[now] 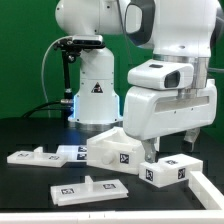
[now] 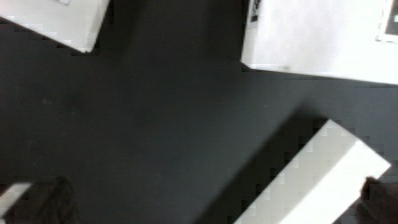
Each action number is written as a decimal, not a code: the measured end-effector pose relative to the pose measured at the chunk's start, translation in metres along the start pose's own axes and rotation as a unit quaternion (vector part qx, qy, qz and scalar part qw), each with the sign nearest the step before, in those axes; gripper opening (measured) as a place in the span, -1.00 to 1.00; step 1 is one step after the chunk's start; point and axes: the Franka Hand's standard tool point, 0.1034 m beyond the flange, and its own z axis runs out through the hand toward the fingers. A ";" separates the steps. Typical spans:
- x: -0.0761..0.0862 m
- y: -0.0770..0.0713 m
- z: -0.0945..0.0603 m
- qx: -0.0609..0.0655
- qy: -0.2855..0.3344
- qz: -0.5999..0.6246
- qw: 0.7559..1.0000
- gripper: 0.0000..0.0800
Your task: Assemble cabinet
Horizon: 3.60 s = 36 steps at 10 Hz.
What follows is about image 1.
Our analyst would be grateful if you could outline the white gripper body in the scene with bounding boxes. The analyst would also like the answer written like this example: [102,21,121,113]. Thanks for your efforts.
[123,79,217,141]

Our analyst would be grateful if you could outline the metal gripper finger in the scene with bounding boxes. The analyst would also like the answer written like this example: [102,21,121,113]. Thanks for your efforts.
[142,138,156,163]
[182,128,200,152]

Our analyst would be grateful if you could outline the white cabinet top block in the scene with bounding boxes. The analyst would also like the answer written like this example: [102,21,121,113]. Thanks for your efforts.
[139,154,203,188]

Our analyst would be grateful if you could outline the white cabinet body box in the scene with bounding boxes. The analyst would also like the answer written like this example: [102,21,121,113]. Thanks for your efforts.
[87,127,145,175]

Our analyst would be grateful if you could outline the white door panel front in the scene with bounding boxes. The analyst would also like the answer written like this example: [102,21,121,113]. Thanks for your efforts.
[50,176,128,206]

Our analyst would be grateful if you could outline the white door panel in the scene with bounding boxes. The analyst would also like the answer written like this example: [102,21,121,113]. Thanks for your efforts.
[7,147,68,167]
[50,176,128,206]

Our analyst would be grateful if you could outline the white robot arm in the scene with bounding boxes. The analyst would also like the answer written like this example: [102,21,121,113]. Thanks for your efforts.
[56,0,220,143]

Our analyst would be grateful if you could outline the white L-shaped fence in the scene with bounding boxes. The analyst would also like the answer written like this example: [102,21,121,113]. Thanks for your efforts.
[0,171,224,224]

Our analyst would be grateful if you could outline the white marker sheet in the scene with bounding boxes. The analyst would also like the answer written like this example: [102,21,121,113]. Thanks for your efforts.
[56,145,87,162]

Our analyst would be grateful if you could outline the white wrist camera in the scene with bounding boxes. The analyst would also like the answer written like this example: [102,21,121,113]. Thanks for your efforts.
[128,59,194,90]

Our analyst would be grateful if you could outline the black camera on stand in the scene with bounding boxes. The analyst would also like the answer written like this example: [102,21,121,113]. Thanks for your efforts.
[53,35,105,119]

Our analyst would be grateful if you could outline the grey camera cable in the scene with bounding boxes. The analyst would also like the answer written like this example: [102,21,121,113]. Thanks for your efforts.
[40,35,73,118]

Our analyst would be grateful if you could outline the black base cables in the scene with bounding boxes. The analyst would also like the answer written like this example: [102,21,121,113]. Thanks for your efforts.
[21,98,75,119]

